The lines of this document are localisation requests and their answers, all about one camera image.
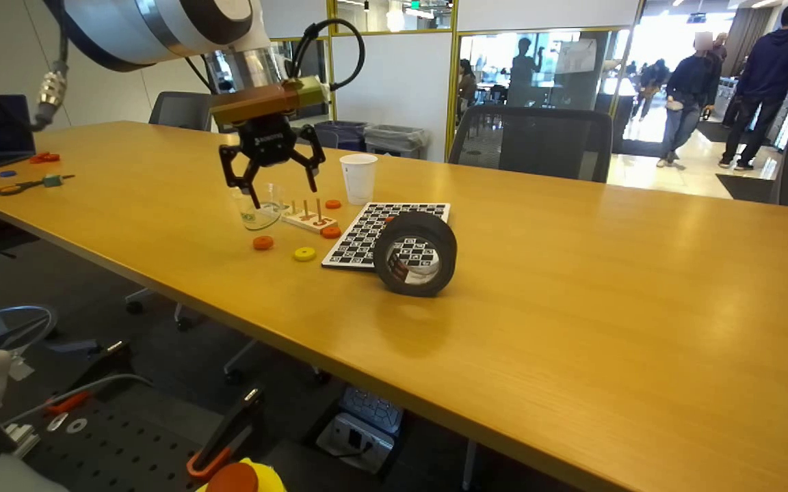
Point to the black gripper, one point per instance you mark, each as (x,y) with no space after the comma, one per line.
(271,139)

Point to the orange disc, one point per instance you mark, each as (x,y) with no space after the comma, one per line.
(332,203)
(332,231)
(265,243)

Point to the yellow disc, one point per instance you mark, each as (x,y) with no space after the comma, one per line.
(306,252)

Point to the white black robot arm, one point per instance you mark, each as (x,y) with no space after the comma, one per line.
(141,34)

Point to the clear colorless cup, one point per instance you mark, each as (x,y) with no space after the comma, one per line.
(266,213)

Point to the white plastic cup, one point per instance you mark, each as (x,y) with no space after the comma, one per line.
(359,176)

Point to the wooden number peg board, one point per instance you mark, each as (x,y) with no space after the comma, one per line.
(307,213)

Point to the orange disc by number board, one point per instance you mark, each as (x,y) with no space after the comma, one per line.
(332,231)

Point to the black tape roll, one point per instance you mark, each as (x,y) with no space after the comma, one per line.
(415,254)

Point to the checkered calibration board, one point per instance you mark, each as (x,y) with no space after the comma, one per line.
(358,243)

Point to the yellow red emergency stop button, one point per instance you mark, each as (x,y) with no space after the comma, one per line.
(243,477)

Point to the person in dark clothes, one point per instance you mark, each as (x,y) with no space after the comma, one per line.
(760,97)

